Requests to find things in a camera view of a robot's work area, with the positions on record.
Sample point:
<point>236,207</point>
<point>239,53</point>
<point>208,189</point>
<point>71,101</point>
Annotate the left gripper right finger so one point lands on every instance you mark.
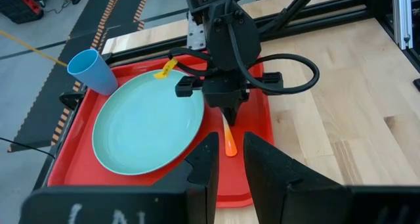
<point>265,171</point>

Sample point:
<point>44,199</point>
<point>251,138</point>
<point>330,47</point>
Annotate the yellow plastic utensil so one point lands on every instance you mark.
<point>165,69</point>

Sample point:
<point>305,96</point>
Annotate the black table edge bracket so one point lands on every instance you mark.
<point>417,85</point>

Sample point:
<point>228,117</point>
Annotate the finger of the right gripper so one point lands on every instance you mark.
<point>228,112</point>
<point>235,114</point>

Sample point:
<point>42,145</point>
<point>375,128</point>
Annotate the blue plastic cup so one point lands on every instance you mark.
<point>95,76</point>

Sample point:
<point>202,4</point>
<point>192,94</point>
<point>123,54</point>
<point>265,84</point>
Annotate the black hazard-striped floor mat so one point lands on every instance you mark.
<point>42,112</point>

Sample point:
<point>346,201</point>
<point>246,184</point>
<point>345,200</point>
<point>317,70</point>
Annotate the red and black toolbox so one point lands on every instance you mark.
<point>19,8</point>

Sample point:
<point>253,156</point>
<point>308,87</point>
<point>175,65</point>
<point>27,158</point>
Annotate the red plastic tray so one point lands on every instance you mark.
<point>82,165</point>

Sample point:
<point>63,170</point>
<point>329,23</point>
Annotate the aluminium profile post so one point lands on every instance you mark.
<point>402,17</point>

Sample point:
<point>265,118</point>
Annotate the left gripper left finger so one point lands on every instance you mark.
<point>206,165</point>

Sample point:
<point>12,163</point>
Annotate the black metal table frame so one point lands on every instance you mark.
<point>328,18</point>

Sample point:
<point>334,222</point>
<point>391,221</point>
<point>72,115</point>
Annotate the teal round plate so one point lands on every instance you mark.
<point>144,125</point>

